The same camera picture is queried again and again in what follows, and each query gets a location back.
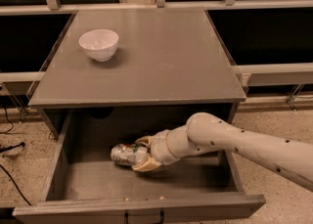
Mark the grey cabinet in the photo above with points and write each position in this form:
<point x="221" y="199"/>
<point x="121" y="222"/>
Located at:
<point x="164" y="57"/>

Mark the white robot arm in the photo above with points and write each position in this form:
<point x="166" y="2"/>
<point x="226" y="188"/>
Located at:
<point x="205" y="133"/>

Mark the open grey top drawer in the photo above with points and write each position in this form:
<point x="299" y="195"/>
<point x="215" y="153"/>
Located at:
<point x="84" y="186"/>

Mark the white ceramic bowl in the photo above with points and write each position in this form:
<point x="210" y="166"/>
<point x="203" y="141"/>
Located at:
<point x="99" y="44"/>

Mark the silver 7up can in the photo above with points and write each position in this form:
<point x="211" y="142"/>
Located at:
<point x="129" y="154"/>

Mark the black drawer handle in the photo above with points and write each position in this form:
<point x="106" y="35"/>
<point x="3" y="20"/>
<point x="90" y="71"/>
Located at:
<point x="144" y="217"/>

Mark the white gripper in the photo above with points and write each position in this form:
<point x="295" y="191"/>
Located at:
<point x="158" y="150"/>

